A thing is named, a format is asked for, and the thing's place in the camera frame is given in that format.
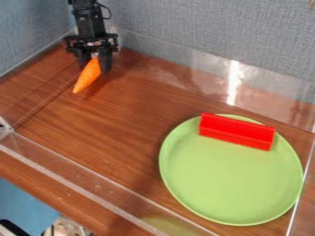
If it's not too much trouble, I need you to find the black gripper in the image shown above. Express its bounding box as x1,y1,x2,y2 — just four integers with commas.
61,12,120,75

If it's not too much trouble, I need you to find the orange toy carrot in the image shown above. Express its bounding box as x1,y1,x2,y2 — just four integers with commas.
72,57,101,93

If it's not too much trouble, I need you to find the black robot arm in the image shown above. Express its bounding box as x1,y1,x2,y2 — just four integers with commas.
64,0,119,74

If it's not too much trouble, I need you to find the green round plate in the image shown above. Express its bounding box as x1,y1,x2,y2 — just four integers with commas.
159,117,303,226

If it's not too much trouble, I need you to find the red rectangular block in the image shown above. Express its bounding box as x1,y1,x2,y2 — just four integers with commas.
199,112,276,151

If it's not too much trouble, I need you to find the clear acrylic barrier wall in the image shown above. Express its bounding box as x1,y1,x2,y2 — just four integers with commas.
0,27,315,236

